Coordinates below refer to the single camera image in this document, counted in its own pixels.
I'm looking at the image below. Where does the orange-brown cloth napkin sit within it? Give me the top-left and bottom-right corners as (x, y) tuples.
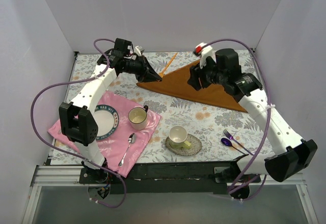
(136, 60), (248, 113)

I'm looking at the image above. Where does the orange plastic utensil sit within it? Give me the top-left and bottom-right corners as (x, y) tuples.
(159, 53), (178, 77)

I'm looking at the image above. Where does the purple fork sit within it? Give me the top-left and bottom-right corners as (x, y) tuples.
(223, 129), (253, 155)

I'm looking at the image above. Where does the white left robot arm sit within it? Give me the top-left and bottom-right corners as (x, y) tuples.
(59, 38), (162, 183)

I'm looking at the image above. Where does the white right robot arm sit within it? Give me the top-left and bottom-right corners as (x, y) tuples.
(187, 43), (317, 182)

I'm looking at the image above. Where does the floral patterned tablecloth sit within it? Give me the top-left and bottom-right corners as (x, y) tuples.
(50, 50), (263, 165)

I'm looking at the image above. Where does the pink floral placemat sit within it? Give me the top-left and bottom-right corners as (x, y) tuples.
(47, 90), (162, 178)

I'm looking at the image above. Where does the pale green teacup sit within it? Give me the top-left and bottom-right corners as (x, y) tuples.
(169, 125), (192, 149)

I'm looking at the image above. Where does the white plate green rim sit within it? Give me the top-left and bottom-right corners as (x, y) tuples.
(93, 104), (119, 141)

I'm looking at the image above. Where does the woven round saucer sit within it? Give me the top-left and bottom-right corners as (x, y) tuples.
(165, 134), (202, 156)

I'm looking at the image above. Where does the purple spoon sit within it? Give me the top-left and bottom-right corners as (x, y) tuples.
(221, 138), (245, 155)

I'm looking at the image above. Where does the silver spoon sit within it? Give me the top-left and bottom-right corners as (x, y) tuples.
(118, 133), (137, 167)

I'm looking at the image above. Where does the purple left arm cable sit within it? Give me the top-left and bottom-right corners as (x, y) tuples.
(30, 38), (127, 207)

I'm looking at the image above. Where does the cream mug black handle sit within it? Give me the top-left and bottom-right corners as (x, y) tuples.
(128, 105), (149, 130)

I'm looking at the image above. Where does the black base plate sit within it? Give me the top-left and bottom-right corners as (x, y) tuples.
(78, 161), (262, 195)

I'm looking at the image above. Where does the aluminium frame rail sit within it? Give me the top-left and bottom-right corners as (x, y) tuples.
(22, 161), (318, 223)

